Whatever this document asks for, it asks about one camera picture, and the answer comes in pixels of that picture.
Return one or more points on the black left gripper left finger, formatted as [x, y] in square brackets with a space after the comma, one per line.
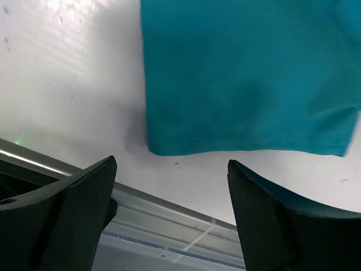
[50, 224]

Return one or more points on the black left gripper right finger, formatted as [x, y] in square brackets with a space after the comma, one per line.
[282, 230]

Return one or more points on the teal t shirt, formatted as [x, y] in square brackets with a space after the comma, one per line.
[251, 75]

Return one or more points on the aluminium table edge rail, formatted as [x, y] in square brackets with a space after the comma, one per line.
[149, 226]

